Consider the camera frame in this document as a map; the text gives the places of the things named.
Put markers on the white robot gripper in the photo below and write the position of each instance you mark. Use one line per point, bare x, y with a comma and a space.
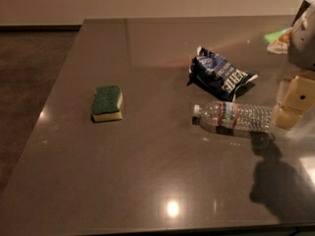
303, 46

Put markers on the green and yellow snack packet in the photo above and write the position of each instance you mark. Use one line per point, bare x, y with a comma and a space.
278, 41

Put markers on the green and yellow sponge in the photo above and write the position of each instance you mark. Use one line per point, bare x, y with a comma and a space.
107, 104

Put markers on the blue crumpled chip bag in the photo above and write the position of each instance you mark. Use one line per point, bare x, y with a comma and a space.
213, 73

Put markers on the clear plastic water bottle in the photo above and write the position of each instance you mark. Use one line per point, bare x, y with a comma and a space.
232, 118

